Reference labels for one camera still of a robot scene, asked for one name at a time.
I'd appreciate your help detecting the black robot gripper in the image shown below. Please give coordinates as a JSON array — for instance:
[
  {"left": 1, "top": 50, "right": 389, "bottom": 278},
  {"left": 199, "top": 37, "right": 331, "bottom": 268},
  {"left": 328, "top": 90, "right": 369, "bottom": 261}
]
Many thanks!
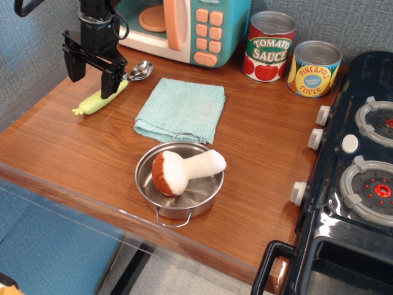
[{"left": 62, "top": 10, "right": 127, "bottom": 99}]

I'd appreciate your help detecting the spoon with green handle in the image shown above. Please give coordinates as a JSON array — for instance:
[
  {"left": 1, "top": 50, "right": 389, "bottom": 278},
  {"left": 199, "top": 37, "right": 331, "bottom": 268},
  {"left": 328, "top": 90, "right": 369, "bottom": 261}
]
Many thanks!
[{"left": 72, "top": 60, "right": 154, "bottom": 116}]

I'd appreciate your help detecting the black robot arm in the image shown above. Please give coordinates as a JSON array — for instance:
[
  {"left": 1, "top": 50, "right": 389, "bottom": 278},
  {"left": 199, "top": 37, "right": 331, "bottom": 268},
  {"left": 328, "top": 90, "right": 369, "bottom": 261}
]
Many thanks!
[{"left": 63, "top": 1, "right": 129, "bottom": 99}]

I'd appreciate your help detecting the light blue folded cloth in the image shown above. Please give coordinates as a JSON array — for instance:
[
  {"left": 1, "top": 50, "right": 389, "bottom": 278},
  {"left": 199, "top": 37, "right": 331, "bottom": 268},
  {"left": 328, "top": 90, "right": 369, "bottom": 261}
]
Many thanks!
[{"left": 134, "top": 78, "right": 226, "bottom": 144}]

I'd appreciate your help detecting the toy microwave oven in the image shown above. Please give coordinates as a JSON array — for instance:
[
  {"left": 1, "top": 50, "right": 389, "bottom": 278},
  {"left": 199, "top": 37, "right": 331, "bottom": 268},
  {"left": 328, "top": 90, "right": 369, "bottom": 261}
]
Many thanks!
[{"left": 117, "top": 1, "right": 251, "bottom": 68}]

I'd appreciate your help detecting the plush mushroom toy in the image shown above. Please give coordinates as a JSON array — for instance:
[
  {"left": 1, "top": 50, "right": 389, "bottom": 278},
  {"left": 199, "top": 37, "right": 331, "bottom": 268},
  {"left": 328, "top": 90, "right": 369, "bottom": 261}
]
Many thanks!
[{"left": 152, "top": 149, "right": 227, "bottom": 197}]

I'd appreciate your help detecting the small steel pot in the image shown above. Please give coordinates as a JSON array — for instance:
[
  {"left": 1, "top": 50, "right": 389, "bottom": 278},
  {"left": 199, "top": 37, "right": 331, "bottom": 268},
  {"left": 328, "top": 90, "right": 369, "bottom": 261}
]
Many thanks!
[{"left": 135, "top": 133, "right": 224, "bottom": 227}]

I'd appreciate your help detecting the tomato sauce can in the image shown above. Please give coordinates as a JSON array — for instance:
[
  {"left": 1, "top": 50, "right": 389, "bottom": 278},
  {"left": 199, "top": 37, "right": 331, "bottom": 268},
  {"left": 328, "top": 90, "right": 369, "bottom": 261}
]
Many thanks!
[{"left": 243, "top": 11, "right": 297, "bottom": 82}]

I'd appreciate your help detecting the pineapple slices can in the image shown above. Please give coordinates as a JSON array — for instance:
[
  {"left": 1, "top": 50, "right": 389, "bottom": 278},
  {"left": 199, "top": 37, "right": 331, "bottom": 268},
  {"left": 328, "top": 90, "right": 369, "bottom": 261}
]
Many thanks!
[{"left": 287, "top": 40, "right": 343, "bottom": 98}]

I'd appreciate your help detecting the black toy stove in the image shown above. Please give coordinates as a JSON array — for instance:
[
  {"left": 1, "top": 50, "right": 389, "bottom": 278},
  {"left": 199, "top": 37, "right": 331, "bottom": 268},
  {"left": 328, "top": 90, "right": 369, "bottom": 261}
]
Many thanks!
[{"left": 251, "top": 51, "right": 392, "bottom": 294}]

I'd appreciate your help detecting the black braided cable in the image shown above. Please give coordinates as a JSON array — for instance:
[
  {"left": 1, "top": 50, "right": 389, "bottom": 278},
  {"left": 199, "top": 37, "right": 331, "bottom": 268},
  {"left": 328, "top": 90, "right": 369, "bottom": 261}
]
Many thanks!
[{"left": 14, "top": 0, "right": 41, "bottom": 18}]

